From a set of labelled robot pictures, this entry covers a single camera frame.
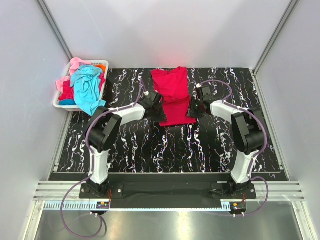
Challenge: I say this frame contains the right electronics board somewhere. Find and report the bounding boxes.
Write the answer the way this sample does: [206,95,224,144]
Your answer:
[232,202,246,210]

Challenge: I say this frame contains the left electronics board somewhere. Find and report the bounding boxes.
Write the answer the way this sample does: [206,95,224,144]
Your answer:
[96,201,110,209]

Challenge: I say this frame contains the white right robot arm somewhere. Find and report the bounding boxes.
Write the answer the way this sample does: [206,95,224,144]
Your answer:
[187,84,268,199]

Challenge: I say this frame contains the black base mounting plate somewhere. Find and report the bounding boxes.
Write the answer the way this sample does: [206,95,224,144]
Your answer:
[79,173,257,210]

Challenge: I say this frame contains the white plastic laundry basket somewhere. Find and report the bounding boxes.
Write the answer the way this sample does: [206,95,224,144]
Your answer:
[53,60,109,112]

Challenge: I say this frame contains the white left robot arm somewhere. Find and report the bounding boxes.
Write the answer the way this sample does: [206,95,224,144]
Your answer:
[80,91,166,198]

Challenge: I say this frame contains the white slotted cable duct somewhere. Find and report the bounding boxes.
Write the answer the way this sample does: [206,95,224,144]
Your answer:
[43,202,233,211]

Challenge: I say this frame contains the orange t-shirt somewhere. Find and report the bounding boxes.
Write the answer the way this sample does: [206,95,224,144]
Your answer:
[93,64,106,73]

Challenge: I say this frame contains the magenta t-shirt in basket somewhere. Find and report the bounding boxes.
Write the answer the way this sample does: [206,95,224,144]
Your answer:
[59,76,107,101]

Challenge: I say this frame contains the red t-shirt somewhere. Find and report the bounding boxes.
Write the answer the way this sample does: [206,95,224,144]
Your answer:
[151,67,196,127]

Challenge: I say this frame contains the electronics board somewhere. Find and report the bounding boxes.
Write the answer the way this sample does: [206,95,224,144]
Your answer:
[232,202,246,210]
[96,201,110,209]

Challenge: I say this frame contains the light blue t-shirt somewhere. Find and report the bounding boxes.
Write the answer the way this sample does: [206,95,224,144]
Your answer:
[59,64,106,116]

